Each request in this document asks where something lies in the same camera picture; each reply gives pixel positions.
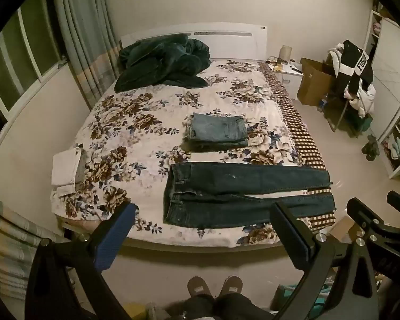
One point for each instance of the dark green duvet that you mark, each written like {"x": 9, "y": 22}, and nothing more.
{"x": 160, "y": 63}

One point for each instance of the person's shoe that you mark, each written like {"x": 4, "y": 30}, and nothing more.
{"x": 230, "y": 286}
{"x": 200, "y": 286}

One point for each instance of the plastic water bottle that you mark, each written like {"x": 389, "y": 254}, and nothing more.
{"x": 322, "y": 104}

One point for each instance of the teal laundry basket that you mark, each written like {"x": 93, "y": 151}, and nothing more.
{"x": 286, "y": 298}

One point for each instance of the cream table lamp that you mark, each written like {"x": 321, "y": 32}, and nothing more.
{"x": 286, "y": 53}

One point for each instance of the black and white jacket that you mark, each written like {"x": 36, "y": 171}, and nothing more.
{"x": 358, "y": 65}

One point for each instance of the large cardboard box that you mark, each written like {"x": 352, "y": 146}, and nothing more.
{"x": 315, "y": 83}

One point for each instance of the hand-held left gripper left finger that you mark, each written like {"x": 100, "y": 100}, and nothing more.
{"x": 117, "y": 236}

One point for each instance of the white garment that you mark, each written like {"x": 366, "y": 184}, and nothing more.
{"x": 365, "y": 101}

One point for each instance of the person's left shoe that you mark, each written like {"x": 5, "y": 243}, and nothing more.
{"x": 200, "y": 286}

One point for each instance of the folded white pants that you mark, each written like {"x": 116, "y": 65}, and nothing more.
{"x": 65, "y": 170}

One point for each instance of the white bed frame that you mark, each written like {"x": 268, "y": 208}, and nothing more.
{"x": 226, "y": 40}

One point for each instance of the window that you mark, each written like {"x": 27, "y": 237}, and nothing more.
{"x": 20, "y": 60}

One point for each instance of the pair of dark slippers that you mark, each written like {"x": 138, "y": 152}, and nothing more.
{"x": 370, "y": 148}

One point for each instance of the person's dark trouser legs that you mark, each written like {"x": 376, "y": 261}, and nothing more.
{"x": 220, "y": 308}

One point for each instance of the folded light blue jeans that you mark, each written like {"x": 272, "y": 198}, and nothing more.
{"x": 218, "y": 128}

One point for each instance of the white wardrobe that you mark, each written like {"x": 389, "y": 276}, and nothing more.
{"x": 393, "y": 73}

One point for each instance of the small cardboard box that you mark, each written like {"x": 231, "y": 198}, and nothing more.
{"x": 345, "y": 228}

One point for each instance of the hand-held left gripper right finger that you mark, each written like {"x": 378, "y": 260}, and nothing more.
{"x": 291, "y": 236}

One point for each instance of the person's right shoe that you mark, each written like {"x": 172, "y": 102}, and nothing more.
{"x": 230, "y": 286}

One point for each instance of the striped curtain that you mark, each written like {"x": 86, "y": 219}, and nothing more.
{"x": 10, "y": 250}

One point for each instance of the green chair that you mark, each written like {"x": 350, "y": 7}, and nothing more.
{"x": 350, "y": 120}

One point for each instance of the dark blue jeans pants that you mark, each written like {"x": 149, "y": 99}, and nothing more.
{"x": 226, "y": 186}

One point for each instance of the grey green curtain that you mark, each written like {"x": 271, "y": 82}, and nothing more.
{"x": 83, "y": 33}

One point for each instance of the white nightstand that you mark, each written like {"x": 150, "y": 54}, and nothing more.
{"x": 290, "y": 76}

